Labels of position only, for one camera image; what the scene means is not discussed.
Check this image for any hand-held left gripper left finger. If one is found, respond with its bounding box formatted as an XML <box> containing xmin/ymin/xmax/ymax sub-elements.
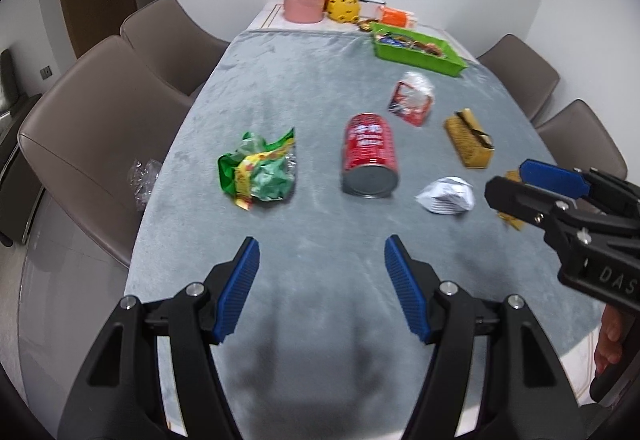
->
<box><xmin>57</xmin><ymin>236</ymin><xmax>261</xmax><ymax>440</ymax></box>

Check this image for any silver wrapper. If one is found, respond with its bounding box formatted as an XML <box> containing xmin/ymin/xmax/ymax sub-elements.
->
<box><xmin>415</xmin><ymin>176</ymin><xmax>476</xmax><ymax>217</ymax></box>

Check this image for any pink bin with plastic liner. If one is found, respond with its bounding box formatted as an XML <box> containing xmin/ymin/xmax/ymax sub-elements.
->
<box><xmin>282</xmin><ymin>0</ymin><xmax>328</xmax><ymax>24</ymax></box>

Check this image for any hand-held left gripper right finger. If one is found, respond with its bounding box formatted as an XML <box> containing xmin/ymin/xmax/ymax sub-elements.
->
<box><xmin>384</xmin><ymin>235</ymin><xmax>586</xmax><ymax>440</ymax></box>

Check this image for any green plastic tray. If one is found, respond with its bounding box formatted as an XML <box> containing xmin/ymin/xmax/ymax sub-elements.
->
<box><xmin>370</xmin><ymin>22</ymin><xmax>469</xmax><ymax>78</ymax></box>

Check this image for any person's right hand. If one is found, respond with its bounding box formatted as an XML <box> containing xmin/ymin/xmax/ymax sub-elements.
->
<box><xmin>594</xmin><ymin>307</ymin><xmax>624</xmax><ymax>378</ymax></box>

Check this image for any red tin can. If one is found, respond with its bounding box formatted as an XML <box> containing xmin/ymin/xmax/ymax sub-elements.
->
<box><xmin>341</xmin><ymin>113</ymin><xmax>401</xmax><ymax>199</ymax></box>

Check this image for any clear and red wrapper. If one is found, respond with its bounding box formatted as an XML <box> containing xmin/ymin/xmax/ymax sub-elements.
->
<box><xmin>387</xmin><ymin>71</ymin><xmax>436</xmax><ymax>127</ymax></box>

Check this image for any grey fleece blanket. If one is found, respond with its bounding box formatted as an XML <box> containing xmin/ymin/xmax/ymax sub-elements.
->
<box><xmin>122</xmin><ymin>28</ymin><xmax>618</xmax><ymax>440</ymax></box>

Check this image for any orange and white box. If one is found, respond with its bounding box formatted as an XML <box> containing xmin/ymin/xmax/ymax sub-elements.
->
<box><xmin>377</xmin><ymin>6</ymin><xmax>417</xmax><ymax>29</ymax></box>

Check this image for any pile of small packets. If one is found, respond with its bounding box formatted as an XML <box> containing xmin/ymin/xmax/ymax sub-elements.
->
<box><xmin>377</xmin><ymin>32</ymin><xmax>446</xmax><ymax>56</ymax></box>

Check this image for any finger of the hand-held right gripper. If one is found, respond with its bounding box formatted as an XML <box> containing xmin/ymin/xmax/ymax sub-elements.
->
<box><xmin>519</xmin><ymin>160</ymin><xmax>640</xmax><ymax>217</ymax></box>
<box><xmin>484</xmin><ymin>175</ymin><xmax>640</xmax><ymax>247</ymax></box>

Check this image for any brown leather chair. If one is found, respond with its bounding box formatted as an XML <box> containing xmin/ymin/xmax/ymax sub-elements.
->
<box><xmin>120</xmin><ymin>0</ymin><xmax>231</xmax><ymax>95</ymax></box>
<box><xmin>17</xmin><ymin>36</ymin><xmax>196</xmax><ymax>267</ymax></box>
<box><xmin>535</xmin><ymin>100</ymin><xmax>628</xmax><ymax>181</ymax></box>
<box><xmin>477</xmin><ymin>34</ymin><xmax>561</xmax><ymax>123</ymax></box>

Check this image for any green wrapper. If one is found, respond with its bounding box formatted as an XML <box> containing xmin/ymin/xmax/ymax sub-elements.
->
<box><xmin>217</xmin><ymin>128</ymin><xmax>298</xmax><ymax>211</ymax></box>

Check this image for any yellow tiger toy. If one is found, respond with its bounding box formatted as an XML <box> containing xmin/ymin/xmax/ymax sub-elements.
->
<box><xmin>326</xmin><ymin>0</ymin><xmax>362</xmax><ymax>24</ymax></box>

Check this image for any clear crumpled plastic bag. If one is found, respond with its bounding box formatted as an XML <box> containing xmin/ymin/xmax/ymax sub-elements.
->
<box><xmin>127</xmin><ymin>159</ymin><xmax>163</xmax><ymax>211</ymax></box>

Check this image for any dark leather sofa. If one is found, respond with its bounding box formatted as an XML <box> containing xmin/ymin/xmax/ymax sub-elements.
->
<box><xmin>0</xmin><ymin>48</ymin><xmax>46</xmax><ymax>248</ymax></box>

